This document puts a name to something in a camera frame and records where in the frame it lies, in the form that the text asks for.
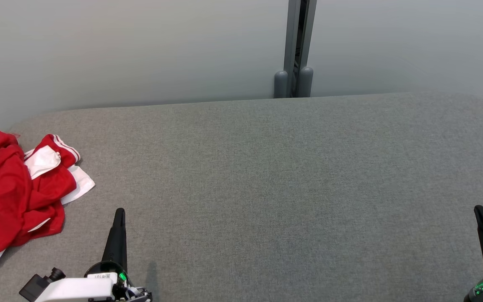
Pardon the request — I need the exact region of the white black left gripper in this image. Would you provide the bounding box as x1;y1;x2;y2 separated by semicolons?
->
36;208;153;302

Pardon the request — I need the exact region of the grey rounded cylinder post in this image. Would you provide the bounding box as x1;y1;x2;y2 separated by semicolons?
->
274;70;288;99
296;66;314;98

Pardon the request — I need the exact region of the grey vertical partition frame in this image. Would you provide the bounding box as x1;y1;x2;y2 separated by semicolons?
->
283;0;317;98

